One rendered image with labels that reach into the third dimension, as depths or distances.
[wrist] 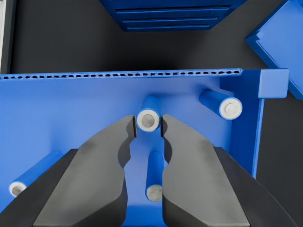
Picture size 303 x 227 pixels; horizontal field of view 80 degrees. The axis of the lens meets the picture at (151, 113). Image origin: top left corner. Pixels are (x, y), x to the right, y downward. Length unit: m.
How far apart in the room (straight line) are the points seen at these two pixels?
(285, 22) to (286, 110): 0.31
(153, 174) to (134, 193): 0.08
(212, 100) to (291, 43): 0.68
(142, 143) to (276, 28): 0.68
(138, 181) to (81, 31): 0.61
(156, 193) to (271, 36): 0.71
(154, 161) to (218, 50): 0.58
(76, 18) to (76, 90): 0.56
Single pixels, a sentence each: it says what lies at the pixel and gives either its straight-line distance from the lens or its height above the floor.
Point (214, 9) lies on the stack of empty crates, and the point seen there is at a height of 0.21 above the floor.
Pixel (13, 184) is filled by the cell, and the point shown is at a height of 0.55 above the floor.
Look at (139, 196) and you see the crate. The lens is 0.25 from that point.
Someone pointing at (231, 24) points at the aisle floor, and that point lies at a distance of 0.75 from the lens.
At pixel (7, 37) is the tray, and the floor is 0.07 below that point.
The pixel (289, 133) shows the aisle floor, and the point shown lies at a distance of 0.89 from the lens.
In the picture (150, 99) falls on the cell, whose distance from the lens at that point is 0.16.
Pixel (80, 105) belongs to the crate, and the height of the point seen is 0.48.
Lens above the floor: 0.68
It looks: 77 degrees down
